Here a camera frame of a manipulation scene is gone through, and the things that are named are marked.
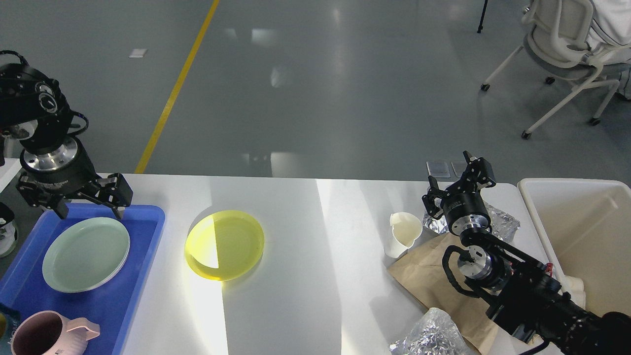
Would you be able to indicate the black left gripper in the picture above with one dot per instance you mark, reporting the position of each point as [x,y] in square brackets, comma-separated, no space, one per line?
[58,169]

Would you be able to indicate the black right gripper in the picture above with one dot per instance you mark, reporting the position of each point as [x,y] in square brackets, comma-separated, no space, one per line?
[461,203]

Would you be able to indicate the brown paper bag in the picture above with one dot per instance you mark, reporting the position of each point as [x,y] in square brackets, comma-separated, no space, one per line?
[421,273]

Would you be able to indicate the dark teal mug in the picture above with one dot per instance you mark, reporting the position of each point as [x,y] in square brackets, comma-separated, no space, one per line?
[10,320]

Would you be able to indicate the pink mug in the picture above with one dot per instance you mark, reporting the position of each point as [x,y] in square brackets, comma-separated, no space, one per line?
[50,333]

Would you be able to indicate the yellow plastic plate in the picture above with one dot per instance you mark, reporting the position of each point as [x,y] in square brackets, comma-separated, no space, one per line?
[224,246]

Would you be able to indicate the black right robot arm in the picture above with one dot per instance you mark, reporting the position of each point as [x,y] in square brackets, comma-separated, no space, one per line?
[523,299]

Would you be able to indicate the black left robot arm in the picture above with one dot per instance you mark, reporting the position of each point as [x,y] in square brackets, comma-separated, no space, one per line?
[32,105]

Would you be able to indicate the pale green plate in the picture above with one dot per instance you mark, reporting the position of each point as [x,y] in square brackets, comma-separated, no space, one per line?
[86,255]

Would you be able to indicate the crumpled foil near gripper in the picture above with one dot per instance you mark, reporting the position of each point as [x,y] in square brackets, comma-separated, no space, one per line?
[504,226]

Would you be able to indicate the white paper cup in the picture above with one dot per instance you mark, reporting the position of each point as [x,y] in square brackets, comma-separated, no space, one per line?
[405,229]

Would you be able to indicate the white side table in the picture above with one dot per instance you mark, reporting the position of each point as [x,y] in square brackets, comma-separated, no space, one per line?
[8,170]

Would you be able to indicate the blue plastic tray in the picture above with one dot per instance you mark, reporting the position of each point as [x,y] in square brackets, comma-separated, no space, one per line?
[111,305]

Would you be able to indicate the white plastic bin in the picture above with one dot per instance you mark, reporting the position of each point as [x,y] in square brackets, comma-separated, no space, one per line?
[585,228]

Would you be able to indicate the crumpled foil front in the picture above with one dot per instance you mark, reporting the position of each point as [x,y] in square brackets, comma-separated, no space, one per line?
[434,334]

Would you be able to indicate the black tripod leg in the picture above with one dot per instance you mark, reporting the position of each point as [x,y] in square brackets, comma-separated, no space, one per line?
[482,17]

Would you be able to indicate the white office chair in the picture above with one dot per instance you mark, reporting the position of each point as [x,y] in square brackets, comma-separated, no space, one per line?
[557,42]

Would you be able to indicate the seated person white shirt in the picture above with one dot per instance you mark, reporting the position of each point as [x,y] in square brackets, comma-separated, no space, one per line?
[609,36]

